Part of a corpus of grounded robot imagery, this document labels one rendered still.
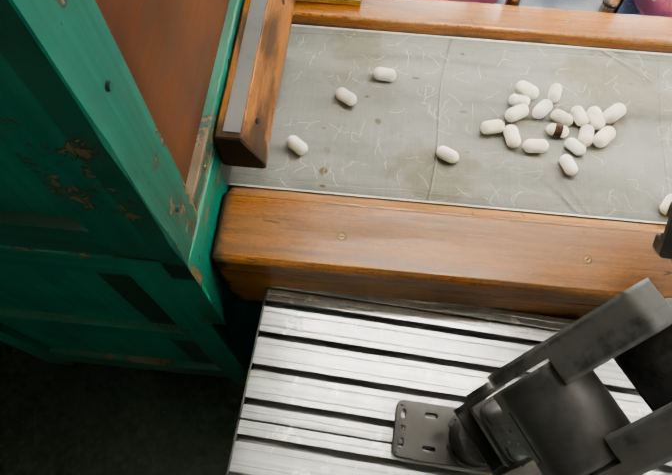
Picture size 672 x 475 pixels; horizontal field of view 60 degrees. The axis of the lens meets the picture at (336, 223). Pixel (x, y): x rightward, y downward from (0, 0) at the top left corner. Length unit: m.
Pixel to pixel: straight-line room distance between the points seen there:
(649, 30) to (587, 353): 0.74
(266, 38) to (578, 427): 0.62
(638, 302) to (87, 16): 0.39
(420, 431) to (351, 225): 0.28
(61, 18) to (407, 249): 0.50
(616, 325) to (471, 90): 0.59
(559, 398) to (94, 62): 0.37
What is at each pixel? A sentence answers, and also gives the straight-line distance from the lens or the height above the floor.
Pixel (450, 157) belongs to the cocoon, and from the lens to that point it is 0.83.
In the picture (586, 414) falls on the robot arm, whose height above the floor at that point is 1.08.
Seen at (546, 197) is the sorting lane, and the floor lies 0.74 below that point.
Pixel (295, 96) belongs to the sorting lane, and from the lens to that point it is 0.90.
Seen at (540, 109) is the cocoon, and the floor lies 0.76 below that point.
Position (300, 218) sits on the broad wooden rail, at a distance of 0.76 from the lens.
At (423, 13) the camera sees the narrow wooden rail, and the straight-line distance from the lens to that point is 0.98.
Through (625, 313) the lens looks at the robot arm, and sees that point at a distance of 0.39.
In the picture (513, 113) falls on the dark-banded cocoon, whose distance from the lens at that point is 0.89.
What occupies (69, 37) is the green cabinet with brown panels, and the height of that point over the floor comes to 1.18.
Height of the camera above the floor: 1.45
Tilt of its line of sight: 65 degrees down
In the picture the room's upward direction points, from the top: straight up
